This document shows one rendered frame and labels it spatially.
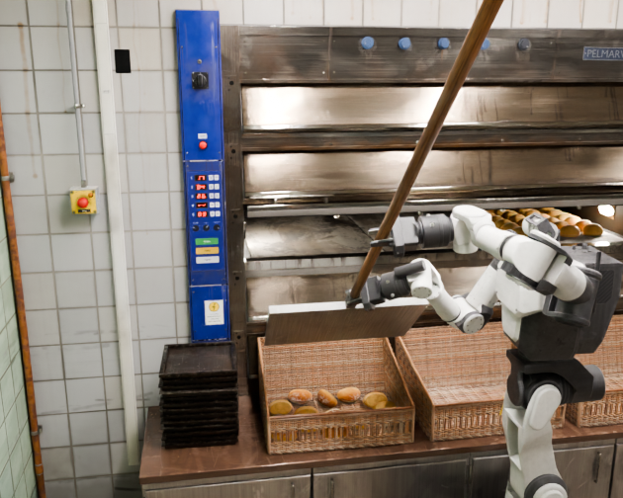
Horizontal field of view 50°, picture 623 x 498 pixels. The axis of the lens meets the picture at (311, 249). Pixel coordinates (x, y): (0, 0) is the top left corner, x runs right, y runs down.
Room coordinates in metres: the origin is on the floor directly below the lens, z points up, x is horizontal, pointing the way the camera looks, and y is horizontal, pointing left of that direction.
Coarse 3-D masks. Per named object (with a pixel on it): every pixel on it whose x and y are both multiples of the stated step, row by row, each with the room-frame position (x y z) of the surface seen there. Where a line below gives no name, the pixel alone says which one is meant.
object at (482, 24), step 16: (496, 0) 1.10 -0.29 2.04; (480, 16) 1.14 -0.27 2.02; (480, 32) 1.15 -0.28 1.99; (464, 48) 1.20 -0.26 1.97; (480, 48) 1.19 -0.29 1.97; (464, 64) 1.21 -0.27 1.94; (448, 80) 1.26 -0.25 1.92; (464, 80) 1.25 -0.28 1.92; (448, 96) 1.28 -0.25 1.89; (432, 112) 1.34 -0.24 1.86; (448, 112) 1.32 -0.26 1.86; (432, 128) 1.36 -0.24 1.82; (432, 144) 1.41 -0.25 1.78; (416, 160) 1.45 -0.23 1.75; (416, 176) 1.50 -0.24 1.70; (400, 192) 1.56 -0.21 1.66; (400, 208) 1.62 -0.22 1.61; (384, 224) 1.69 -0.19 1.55; (368, 256) 1.85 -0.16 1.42; (368, 272) 1.91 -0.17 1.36; (352, 288) 2.05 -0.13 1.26
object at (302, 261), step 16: (288, 256) 2.73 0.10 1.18; (304, 256) 2.73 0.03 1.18; (320, 256) 2.73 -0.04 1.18; (336, 256) 2.73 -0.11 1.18; (352, 256) 2.73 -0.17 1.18; (384, 256) 2.75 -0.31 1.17; (416, 256) 2.77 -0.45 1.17; (432, 256) 2.79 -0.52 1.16; (448, 256) 2.80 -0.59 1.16; (464, 256) 2.81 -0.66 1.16; (480, 256) 2.82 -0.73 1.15
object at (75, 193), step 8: (72, 192) 2.47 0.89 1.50; (80, 192) 2.48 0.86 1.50; (88, 192) 2.48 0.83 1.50; (96, 192) 2.49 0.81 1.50; (72, 200) 2.47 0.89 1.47; (88, 200) 2.48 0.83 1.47; (96, 200) 2.49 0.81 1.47; (72, 208) 2.47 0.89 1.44; (80, 208) 2.48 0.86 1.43; (88, 208) 2.48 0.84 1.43; (96, 208) 2.49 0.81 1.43
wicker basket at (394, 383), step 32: (288, 352) 2.64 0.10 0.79; (320, 352) 2.66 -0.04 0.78; (352, 352) 2.67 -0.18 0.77; (384, 352) 2.68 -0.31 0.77; (288, 384) 2.60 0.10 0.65; (320, 384) 2.62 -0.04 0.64; (352, 384) 2.64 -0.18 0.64; (384, 384) 2.65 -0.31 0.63; (288, 416) 2.19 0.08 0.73; (320, 416) 2.20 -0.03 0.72; (352, 416) 2.22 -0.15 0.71; (384, 416) 2.24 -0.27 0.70; (288, 448) 2.19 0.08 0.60; (320, 448) 2.21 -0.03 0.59; (352, 448) 2.22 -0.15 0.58
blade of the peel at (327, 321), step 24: (288, 312) 2.11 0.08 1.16; (312, 312) 2.14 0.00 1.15; (336, 312) 2.16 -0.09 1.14; (360, 312) 2.19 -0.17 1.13; (384, 312) 2.21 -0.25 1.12; (408, 312) 2.24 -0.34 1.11; (288, 336) 2.32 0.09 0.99; (312, 336) 2.35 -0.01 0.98; (336, 336) 2.37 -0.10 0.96; (360, 336) 2.41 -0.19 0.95; (384, 336) 2.44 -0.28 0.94
